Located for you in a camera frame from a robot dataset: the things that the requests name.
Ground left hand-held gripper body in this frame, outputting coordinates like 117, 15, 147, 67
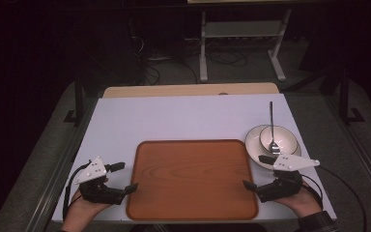
72, 156, 127, 206

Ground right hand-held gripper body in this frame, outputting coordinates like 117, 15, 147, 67
255, 154, 321, 204

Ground white plate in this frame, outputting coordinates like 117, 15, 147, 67
244, 124, 302, 171

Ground white bowl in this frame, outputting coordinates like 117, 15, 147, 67
259, 125, 300, 157

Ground brown wooden tray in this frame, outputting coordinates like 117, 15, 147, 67
126, 138, 260, 222

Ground person's left hand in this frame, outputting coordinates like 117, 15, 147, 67
63, 188, 112, 227

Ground person's right hand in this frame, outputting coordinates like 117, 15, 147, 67
274, 183, 323, 218

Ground white table cover sheet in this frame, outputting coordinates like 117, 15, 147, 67
51, 93, 337, 223

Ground black metal stand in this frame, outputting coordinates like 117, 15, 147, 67
63, 72, 85, 128
337, 64, 366, 126

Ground aluminium rail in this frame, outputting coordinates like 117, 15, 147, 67
323, 95, 371, 202
25, 96, 101, 232

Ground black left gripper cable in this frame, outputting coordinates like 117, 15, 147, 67
62, 160, 93, 223

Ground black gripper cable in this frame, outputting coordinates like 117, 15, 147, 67
62, 160, 93, 223
300, 164, 367, 232

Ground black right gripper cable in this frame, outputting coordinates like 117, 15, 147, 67
300, 164, 367, 232

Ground black floor cables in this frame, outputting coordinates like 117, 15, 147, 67
205, 47, 249, 68

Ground white metal frame stand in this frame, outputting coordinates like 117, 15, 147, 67
198, 9, 293, 83

